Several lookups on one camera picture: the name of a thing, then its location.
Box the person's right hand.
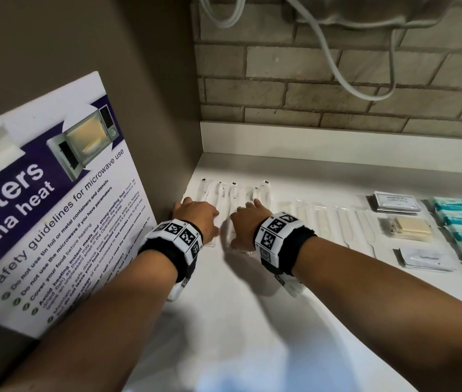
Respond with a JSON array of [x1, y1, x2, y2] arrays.
[[229, 198, 273, 252]]

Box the person's left hand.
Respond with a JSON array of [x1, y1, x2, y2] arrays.
[[172, 197, 220, 244]]

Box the beige soap bars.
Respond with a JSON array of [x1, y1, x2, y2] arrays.
[[380, 216, 435, 242]]

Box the person's right forearm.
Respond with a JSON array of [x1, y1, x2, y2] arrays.
[[292, 236, 462, 392]]

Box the person's left forearm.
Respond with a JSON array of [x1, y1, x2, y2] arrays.
[[0, 249, 179, 392]]

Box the black right wristband with markers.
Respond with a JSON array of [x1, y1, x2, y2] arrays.
[[253, 212, 318, 277]]

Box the white backsplash upstand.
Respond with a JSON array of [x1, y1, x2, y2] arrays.
[[200, 121, 462, 176]]

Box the white printed paper sheet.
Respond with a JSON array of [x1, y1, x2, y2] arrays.
[[0, 71, 158, 339]]

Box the dark brown side panel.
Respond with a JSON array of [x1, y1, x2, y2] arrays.
[[0, 0, 204, 392]]

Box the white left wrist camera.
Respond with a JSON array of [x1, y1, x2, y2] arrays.
[[167, 273, 193, 303]]

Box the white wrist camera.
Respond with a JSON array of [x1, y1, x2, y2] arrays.
[[273, 273, 307, 298], [167, 273, 193, 303]]

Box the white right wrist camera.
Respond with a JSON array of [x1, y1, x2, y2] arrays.
[[273, 273, 307, 298]]

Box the white power cable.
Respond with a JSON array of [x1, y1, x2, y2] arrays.
[[196, 0, 397, 102]]

